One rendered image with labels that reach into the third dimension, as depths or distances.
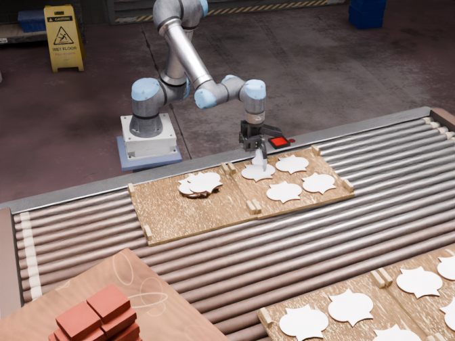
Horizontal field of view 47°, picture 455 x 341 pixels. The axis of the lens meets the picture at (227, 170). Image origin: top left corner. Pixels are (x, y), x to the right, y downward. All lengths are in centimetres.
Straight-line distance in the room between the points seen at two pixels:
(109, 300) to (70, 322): 9
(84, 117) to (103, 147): 53
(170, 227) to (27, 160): 239
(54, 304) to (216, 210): 70
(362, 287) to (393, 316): 13
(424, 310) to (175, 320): 75
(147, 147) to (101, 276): 88
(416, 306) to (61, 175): 279
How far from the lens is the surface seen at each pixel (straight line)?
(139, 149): 234
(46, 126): 453
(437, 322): 170
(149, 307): 150
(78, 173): 388
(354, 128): 254
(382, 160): 234
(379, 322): 165
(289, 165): 217
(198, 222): 189
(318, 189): 206
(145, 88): 225
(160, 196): 202
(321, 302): 166
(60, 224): 200
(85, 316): 116
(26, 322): 155
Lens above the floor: 218
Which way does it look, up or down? 36 degrees down
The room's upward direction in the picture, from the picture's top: straight up
